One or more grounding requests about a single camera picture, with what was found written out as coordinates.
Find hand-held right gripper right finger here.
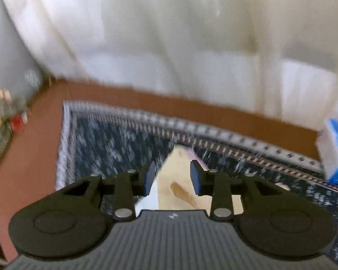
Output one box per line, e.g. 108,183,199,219
190,160,284,221

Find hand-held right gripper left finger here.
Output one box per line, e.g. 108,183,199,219
55,161,156,220

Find cream yellow cloth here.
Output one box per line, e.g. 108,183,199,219
135,144,244,214

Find dark blue patterned rug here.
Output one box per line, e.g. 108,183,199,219
55,100,338,270

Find blue and white box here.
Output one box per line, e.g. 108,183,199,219
315,117,338,186

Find small red object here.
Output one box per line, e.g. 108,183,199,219
10,116,25,133

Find white curtain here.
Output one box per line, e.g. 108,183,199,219
0,0,338,135

